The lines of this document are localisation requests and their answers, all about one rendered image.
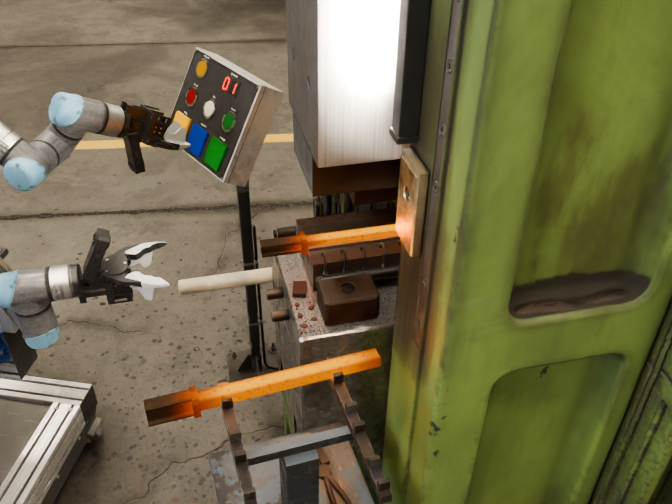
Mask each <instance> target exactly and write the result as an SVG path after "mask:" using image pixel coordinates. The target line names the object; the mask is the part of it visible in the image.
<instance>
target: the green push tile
mask: <svg viewBox="0 0 672 504"><path fill-rule="evenodd" d="M228 147H229V146H227V145H226V144H224V143H223V142H222V141H220V140H219V139H217V138H216V137H214V136H212V138H211V141H210V143H209V146H208V148H207V151H206V154H205V156H204V159H203V161H204V162H205V163H206V164H208V165H209V166H210V167H211V168H213V169H214V170H215V171H217V172H219V170H220V168H221V165H222V163H223V160H224V157H225V155H226V152H227V150H228Z"/></svg>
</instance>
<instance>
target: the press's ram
mask: <svg viewBox="0 0 672 504"><path fill-rule="evenodd" d="M399 15H400V0H286V26H287V59H288V93H289V103H290V106H291V108H292V110H293V113H294V114H295V117H296V119H297V122H298V124H299V126H300V128H301V131H302V133H303V135H304V137H305V140H306V142H307V144H308V146H309V149H311V153H312V156H313V158H314V160H315V162H316V165H317V167H318V168H322V167H331V166H340V165H349V164H358V163H367V162H376V161H385V160H394V159H401V154H402V149H404V148H410V144H400V145H397V144H396V142H395V141H394V139H393V138H392V136H391V135H390V133H389V128H390V127H392V117H393V102H394V88H395V73H396V59H397V44H398V29H399Z"/></svg>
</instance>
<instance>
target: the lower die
mask: <svg viewBox="0 0 672 504"><path fill-rule="evenodd" d="M396 212H397V207H394V208H391V207H390V208H382V209H374V210H366V211H359V212H358V213H356V212H350V213H342V214H334V215H326V216H323V217H320V216H318V217H310V218H302V219H296V235H298V232H302V231H304V234H305V235H313V234H320V233H328V232H336V231H343V230H351V229H359V228H366V227H374V226H381V225H389V224H396ZM399 240H401V239H400V237H399V235H398V234H397V235H390V236H382V237H375V238H367V239H360V240H353V241H345V242H338V243H330V244H323V245H315V246H308V255H302V253H300V254H301V257H302V260H303V263H304V265H305V268H306V271H307V274H308V277H309V280H310V283H311V286H312V289H313V291H317V287H316V286H315V278H318V276H320V275H323V272H324V259H323V256H321V251H324V252H325V254H326V259H327V273H328V274H334V273H341V272H343V269H344V256H343V253H340V250H341V248H344V249H345V252H346V256H347V270H348V271H355V270H361V269H362V267H363V262H364V254H363V250H362V251H361V250H360V246H361V245H363V246H364V247H365V250H366V255H367V259H366V266H367V269H369V268H378V267H381V264H382V263H383V248H379V244H380V243H383V244H384V245H385V249H386V266H391V265H397V264H400V253H401V245H398V242H399ZM394 279H398V277H394V278H387V279H380V280H373V281H374V282H381V281H388V280H394Z"/></svg>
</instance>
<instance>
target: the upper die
mask: <svg viewBox="0 0 672 504"><path fill-rule="evenodd" d="M293 136H294V152H295V155H296V157H297V160H298V162H299V165H300V167H301V170H302V172H303V174H304V177H305V179H306V182H307V184H308V187H309V189H310V192H311V194H312V197H317V196H325V195H333V194H342V193H350V192H358V191H367V190H375V189H384V188H392V187H399V174H400V162H401V159H394V160H385V161H376V162H367V163H358V164H349V165H340V166H331V167H322V168H318V167H317V165H316V162H315V160H314V158H313V156H312V153H311V149H309V146H308V144H307V142H306V140H305V137H304V135H303V133H302V131H301V128H300V126H299V124H298V122H297V119H296V117H295V114H294V113H293Z"/></svg>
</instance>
